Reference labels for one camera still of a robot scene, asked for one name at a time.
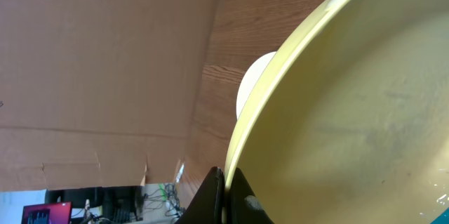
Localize red laptop screen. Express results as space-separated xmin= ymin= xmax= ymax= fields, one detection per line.
xmin=21 ymin=202 xmax=72 ymax=224

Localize yellow plate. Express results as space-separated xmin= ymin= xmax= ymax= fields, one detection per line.
xmin=224 ymin=0 xmax=448 ymax=223

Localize tangled background cables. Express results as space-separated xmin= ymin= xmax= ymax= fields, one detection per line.
xmin=140 ymin=182 xmax=183 ymax=222

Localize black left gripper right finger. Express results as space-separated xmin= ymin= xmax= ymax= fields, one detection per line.
xmin=228 ymin=168 xmax=274 ymax=224

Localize white plate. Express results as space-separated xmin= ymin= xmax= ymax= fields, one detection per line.
xmin=236 ymin=51 xmax=276 ymax=119

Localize teal plastic tray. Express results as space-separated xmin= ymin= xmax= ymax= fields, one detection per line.
xmin=431 ymin=209 xmax=449 ymax=224

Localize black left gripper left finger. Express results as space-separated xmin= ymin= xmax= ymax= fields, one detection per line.
xmin=175 ymin=166 xmax=225 ymax=224

